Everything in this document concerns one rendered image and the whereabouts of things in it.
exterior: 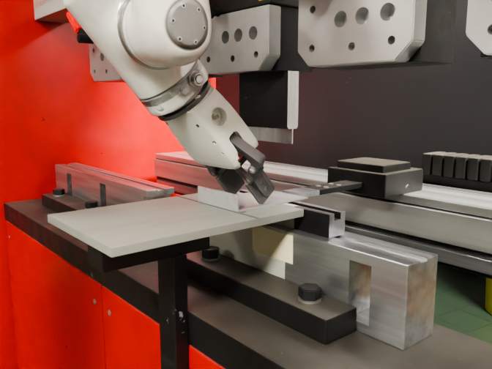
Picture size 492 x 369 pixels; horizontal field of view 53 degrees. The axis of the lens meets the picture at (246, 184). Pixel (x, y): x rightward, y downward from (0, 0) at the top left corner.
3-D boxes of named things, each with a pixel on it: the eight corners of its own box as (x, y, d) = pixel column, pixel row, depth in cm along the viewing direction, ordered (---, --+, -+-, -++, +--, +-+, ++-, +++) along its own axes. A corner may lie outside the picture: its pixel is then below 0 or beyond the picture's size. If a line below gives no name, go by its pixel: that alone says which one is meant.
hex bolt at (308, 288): (293, 299, 59) (293, 285, 58) (309, 293, 60) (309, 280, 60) (310, 306, 57) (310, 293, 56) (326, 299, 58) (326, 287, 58)
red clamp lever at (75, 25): (64, 8, 99) (80, 36, 95) (84, 10, 102) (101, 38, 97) (63, 15, 100) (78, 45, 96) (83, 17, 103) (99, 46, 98)
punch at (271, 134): (239, 139, 73) (239, 73, 71) (250, 138, 74) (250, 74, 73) (287, 144, 65) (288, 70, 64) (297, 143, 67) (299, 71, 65)
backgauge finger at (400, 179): (262, 198, 77) (263, 167, 76) (364, 181, 94) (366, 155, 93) (320, 212, 68) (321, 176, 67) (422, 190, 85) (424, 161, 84)
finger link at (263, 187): (264, 154, 61) (288, 190, 64) (247, 151, 63) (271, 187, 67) (249, 172, 60) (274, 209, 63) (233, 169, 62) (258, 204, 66)
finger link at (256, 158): (260, 140, 57) (269, 170, 61) (210, 120, 61) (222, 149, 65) (254, 147, 56) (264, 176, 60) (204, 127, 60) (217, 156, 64)
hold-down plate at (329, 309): (177, 272, 76) (176, 254, 76) (206, 265, 80) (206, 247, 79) (325, 346, 53) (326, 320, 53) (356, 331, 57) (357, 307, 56)
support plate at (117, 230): (47, 222, 60) (47, 214, 60) (220, 195, 77) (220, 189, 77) (111, 258, 47) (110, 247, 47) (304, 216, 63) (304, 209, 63)
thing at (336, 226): (228, 210, 76) (228, 191, 75) (244, 208, 78) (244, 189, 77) (329, 238, 61) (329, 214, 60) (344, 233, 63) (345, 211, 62)
